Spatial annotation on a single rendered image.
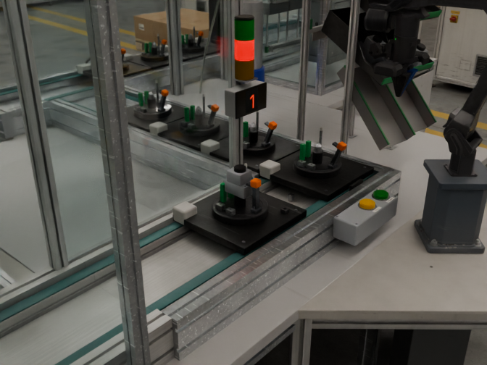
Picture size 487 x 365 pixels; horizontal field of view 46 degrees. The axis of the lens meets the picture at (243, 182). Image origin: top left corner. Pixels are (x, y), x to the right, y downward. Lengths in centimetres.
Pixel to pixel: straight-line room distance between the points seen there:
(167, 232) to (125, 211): 55
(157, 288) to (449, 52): 493
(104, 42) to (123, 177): 20
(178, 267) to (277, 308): 24
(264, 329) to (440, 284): 45
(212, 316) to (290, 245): 26
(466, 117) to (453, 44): 442
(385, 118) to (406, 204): 29
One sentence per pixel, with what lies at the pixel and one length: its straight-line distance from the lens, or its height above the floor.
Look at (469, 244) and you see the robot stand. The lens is 159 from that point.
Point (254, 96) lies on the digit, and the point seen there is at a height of 121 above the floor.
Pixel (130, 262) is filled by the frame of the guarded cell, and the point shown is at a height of 117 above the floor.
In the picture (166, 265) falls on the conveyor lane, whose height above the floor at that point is 92.
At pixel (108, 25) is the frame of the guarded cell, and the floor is 153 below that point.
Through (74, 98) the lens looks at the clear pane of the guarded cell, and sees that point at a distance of 78.
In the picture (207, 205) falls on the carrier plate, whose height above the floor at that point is 97.
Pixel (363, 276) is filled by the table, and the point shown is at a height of 86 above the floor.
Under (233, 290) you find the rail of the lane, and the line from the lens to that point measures 122.
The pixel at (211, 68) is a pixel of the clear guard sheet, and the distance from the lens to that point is 146.
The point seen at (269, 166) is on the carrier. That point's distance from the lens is 164.
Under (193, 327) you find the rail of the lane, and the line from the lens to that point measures 117.
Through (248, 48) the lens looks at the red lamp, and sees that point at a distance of 147.
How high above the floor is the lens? 168
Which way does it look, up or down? 26 degrees down
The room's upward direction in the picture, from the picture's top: straight up
